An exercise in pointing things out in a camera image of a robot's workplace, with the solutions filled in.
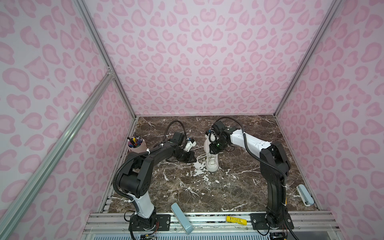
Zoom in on white knit sneaker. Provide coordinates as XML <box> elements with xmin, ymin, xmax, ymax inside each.
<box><xmin>204</xmin><ymin>138</ymin><xmax>219</xmax><ymax>172</ymax></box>

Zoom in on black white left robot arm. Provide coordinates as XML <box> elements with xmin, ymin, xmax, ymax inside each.
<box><xmin>112</xmin><ymin>141</ymin><xmax>197</xmax><ymax>233</ymax></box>

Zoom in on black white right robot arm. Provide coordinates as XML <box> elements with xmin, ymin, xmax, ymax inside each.
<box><xmin>206</xmin><ymin>127</ymin><xmax>291</xmax><ymax>229</ymax></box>

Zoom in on pink pen cup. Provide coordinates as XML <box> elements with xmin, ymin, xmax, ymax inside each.
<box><xmin>127</xmin><ymin>136</ymin><xmax>147</xmax><ymax>153</ymax></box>

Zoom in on coloured pens in cup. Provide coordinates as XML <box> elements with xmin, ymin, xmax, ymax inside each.
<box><xmin>127</xmin><ymin>136</ymin><xmax>143</xmax><ymax>148</ymax></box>

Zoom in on light blue eraser block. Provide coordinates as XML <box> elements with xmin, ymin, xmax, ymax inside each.
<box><xmin>171</xmin><ymin>203</ymin><xmax>194</xmax><ymax>235</ymax></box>

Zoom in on yellow marker tube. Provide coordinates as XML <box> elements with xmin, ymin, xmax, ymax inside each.
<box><xmin>226</xmin><ymin>216</ymin><xmax>247</xmax><ymax>226</ymax></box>

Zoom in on light blue stapler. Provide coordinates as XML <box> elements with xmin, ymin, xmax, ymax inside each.
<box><xmin>296</xmin><ymin>184</ymin><xmax>315</xmax><ymax>207</ymax></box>

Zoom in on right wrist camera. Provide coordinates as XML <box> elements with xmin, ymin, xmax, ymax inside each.
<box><xmin>205</xmin><ymin>121</ymin><xmax>227</xmax><ymax>143</ymax></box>

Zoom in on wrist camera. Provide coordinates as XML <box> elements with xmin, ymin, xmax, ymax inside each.
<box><xmin>205</xmin><ymin>121</ymin><xmax>227</xmax><ymax>143</ymax></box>
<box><xmin>170</xmin><ymin>132</ymin><xmax>197</xmax><ymax>152</ymax></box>

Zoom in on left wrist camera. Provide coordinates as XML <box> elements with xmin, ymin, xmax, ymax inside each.
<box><xmin>170</xmin><ymin>132</ymin><xmax>197</xmax><ymax>152</ymax></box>

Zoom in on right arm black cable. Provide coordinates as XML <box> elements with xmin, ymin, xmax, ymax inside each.
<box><xmin>214</xmin><ymin>116</ymin><xmax>299</xmax><ymax>240</ymax></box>

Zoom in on aluminium corner frame post left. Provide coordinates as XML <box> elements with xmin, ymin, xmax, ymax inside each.
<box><xmin>73</xmin><ymin>0</ymin><xmax>137</xmax><ymax>120</ymax></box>

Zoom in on aluminium corner frame post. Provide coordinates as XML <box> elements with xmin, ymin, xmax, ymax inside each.
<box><xmin>73</xmin><ymin>0</ymin><xmax>137</xmax><ymax>120</ymax></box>
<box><xmin>273</xmin><ymin>0</ymin><xmax>344</xmax><ymax>119</ymax></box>

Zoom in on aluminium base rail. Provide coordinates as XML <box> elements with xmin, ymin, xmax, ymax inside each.
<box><xmin>81</xmin><ymin>211</ymin><xmax>344</xmax><ymax>240</ymax></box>

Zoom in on aluminium corner frame post right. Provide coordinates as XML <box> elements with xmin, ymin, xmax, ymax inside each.
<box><xmin>273</xmin><ymin>0</ymin><xmax>344</xmax><ymax>119</ymax></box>

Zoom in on diagonal aluminium frame bar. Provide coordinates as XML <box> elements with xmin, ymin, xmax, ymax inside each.
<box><xmin>1</xmin><ymin>73</ymin><xmax>114</xmax><ymax>240</ymax></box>

